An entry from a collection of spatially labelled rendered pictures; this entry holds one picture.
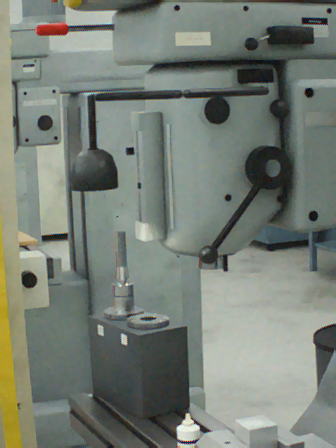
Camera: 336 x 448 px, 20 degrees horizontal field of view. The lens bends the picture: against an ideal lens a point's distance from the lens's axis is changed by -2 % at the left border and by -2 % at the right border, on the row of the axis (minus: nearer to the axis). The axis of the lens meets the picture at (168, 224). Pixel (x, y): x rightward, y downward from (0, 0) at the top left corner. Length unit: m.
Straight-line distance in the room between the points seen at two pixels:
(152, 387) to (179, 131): 0.68
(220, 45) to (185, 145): 0.17
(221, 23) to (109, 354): 0.87
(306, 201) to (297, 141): 0.10
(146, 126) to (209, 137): 0.11
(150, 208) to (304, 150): 0.27
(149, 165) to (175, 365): 0.60
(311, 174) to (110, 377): 0.76
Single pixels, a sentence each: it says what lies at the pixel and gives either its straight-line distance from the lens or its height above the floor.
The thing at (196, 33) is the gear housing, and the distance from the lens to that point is 1.53.
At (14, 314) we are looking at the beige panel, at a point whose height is 0.83.
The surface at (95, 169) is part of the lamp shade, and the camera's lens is 1.48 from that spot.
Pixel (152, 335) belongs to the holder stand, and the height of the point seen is 1.08.
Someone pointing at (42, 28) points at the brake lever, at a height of 1.70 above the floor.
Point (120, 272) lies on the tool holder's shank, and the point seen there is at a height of 1.19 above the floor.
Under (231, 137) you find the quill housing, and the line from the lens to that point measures 1.58.
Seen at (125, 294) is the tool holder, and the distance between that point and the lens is 2.14.
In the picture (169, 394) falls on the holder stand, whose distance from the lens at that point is 2.09.
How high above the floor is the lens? 1.60
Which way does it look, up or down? 8 degrees down
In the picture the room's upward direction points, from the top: 2 degrees counter-clockwise
